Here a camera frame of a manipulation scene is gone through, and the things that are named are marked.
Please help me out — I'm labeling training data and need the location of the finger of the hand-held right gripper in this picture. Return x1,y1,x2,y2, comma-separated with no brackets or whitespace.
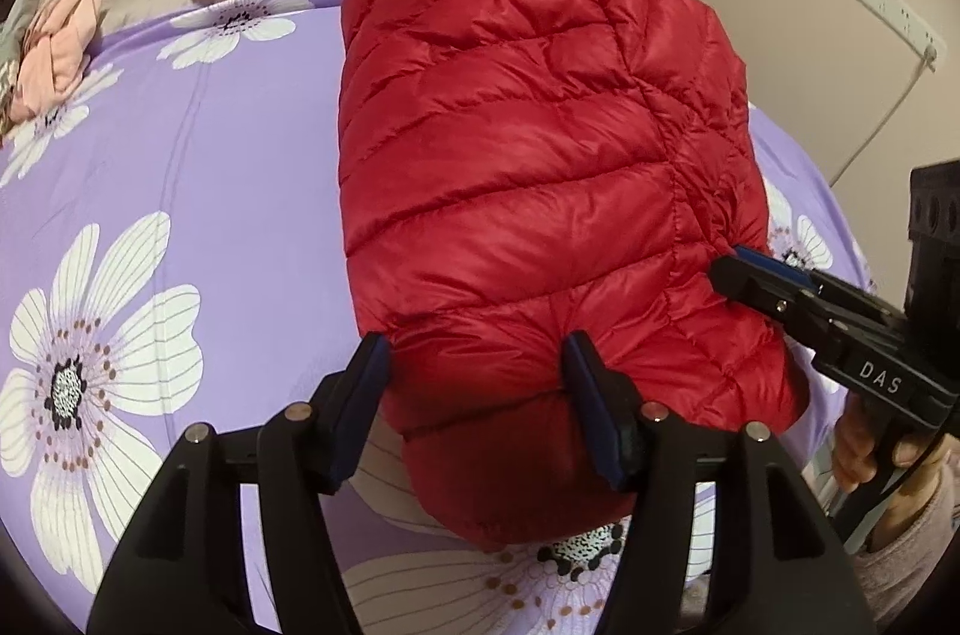
731,243,901,317
707,256,852,370

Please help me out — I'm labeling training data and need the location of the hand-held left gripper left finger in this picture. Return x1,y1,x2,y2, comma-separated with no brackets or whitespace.
86,331,395,635

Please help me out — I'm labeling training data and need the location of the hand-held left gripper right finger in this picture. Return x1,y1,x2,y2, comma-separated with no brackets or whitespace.
561,331,878,635

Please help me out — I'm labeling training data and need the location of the red down jacket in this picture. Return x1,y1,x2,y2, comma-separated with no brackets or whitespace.
337,0,809,550

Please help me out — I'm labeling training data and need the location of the person's right forearm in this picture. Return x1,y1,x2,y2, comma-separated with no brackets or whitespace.
847,451,960,632

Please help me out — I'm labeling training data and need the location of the person's right hand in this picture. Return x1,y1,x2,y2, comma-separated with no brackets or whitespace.
831,395,940,495

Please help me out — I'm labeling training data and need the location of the purple floral bed sheet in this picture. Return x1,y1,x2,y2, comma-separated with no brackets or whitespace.
0,0,878,635

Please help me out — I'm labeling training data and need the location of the pink garment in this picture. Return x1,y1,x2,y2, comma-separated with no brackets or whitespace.
7,0,104,126

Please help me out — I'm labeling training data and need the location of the white power cable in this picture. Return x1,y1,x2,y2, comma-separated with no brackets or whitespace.
829,46,938,186

